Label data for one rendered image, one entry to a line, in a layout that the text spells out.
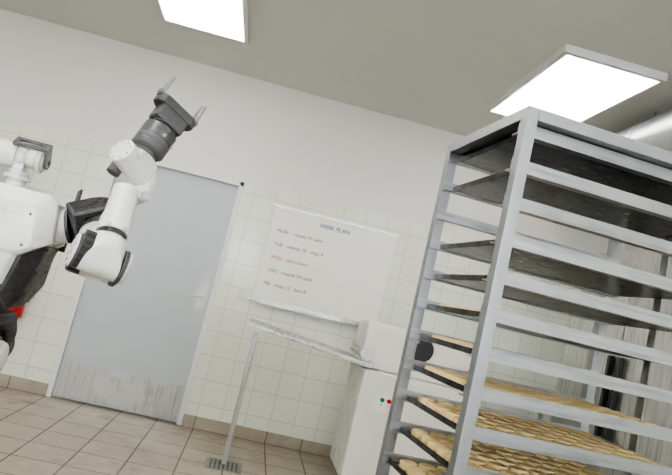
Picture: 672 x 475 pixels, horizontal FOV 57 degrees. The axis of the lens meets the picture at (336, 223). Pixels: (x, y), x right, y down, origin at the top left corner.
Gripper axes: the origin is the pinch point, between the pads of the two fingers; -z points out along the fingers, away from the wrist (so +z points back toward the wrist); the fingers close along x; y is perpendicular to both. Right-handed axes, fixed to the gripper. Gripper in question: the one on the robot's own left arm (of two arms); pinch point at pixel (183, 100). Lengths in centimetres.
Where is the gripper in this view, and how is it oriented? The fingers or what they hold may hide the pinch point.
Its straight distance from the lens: 171.9
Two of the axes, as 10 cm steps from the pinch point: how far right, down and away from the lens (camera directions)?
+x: -6.0, -6.1, -5.2
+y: -6.9, 0.6, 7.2
